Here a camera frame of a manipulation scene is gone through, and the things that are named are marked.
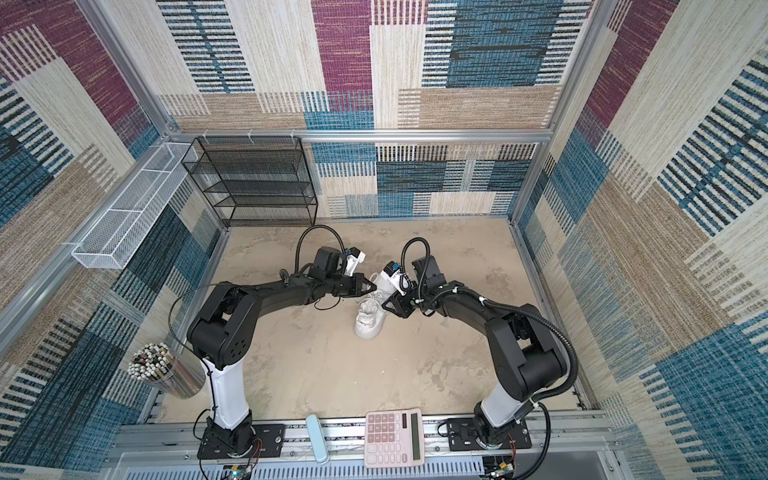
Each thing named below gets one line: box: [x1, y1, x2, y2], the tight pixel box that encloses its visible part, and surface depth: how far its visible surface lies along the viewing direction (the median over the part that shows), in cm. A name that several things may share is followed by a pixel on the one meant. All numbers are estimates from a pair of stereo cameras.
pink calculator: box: [364, 408, 425, 469], surface depth 73 cm
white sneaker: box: [354, 272, 395, 340], surface depth 91 cm
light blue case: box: [306, 414, 329, 465], surface depth 73 cm
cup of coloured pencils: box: [128, 342, 206, 400], surface depth 71 cm
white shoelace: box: [358, 290, 383, 323], surface depth 93 cm
